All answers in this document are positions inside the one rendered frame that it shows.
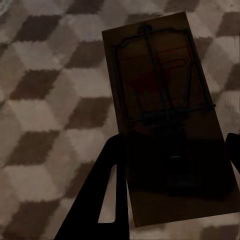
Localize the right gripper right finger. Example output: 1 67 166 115
225 133 240 173

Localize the mousetrap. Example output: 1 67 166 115
102 12 240 228

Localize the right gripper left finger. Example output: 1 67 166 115
54 133 130 240

